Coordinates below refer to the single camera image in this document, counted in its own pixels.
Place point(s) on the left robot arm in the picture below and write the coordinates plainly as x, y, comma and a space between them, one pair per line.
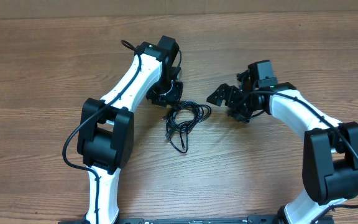
106, 134

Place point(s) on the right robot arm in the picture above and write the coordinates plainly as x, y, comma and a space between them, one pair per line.
330, 147

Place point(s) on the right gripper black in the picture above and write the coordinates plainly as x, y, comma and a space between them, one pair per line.
230, 93

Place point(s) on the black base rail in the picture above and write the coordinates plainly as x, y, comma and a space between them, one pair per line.
194, 221

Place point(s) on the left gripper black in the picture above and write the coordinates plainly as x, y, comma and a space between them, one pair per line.
173, 99

